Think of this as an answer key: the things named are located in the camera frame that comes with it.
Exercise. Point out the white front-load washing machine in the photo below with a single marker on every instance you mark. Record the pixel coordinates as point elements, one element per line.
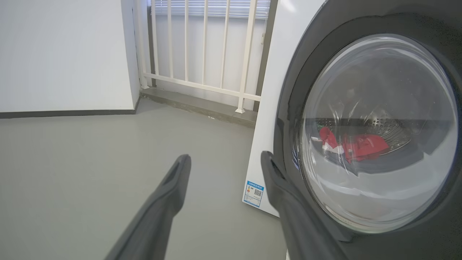
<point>274,90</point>

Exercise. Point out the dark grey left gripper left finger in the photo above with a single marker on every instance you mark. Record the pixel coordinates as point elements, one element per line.
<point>158,216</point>

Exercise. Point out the white metal window railing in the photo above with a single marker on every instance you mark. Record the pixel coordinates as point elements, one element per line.
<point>247,54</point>

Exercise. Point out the red garment with white stripes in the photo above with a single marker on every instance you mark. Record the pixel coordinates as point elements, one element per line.
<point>327,136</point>

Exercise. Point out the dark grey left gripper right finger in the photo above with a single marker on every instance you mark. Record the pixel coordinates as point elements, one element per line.
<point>299,227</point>

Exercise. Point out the dark round glass washer door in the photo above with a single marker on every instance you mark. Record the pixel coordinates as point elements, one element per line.
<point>408,21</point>

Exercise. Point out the white window blind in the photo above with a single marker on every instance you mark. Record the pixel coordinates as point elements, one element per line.
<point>216,7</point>

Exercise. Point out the plain red garment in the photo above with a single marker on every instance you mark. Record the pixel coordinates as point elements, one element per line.
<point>364,147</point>

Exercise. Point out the blue energy label sticker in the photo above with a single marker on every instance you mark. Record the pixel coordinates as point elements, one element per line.
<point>253,194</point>

